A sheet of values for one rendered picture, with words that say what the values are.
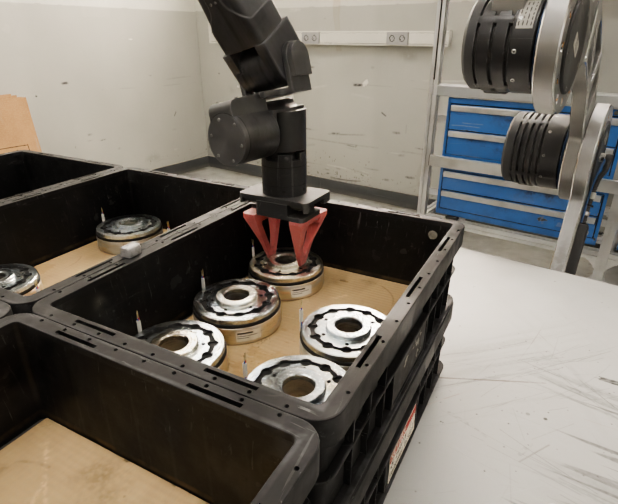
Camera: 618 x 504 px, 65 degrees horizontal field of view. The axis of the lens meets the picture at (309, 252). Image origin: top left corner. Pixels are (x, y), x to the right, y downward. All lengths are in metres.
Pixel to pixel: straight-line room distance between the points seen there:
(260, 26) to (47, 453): 0.45
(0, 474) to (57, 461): 0.04
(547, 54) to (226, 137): 0.46
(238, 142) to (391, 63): 2.99
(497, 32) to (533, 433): 0.56
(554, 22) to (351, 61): 2.92
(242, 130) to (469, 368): 0.47
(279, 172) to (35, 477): 0.39
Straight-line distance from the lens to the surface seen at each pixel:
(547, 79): 0.79
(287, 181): 0.60
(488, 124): 2.37
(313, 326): 0.53
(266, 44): 0.56
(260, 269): 0.65
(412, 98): 3.43
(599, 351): 0.88
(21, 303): 0.50
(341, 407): 0.32
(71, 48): 3.95
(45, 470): 0.47
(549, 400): 0.75
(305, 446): 0.30
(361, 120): 3.62
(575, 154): 1.24
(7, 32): 3.76
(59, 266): 0.81
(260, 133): 0.54
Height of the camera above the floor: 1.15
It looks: 24 degrees down
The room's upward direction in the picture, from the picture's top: straight up
